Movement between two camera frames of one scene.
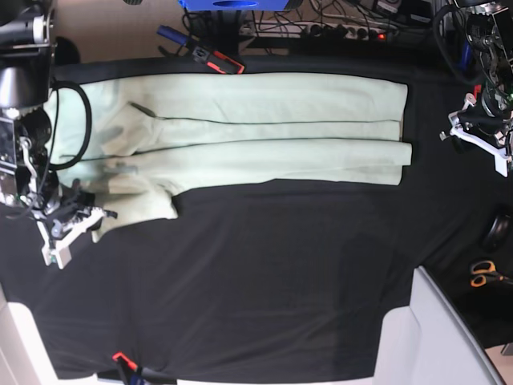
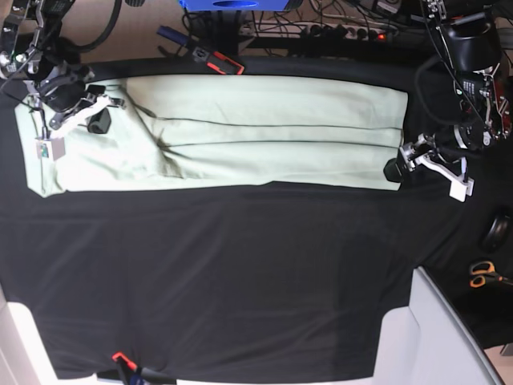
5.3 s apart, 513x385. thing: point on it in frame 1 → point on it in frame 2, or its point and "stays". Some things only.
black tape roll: [497, 233] stays
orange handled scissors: [484, 270] stays
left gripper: [29, 180] → [59, 84]
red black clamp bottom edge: [128, 372] stays
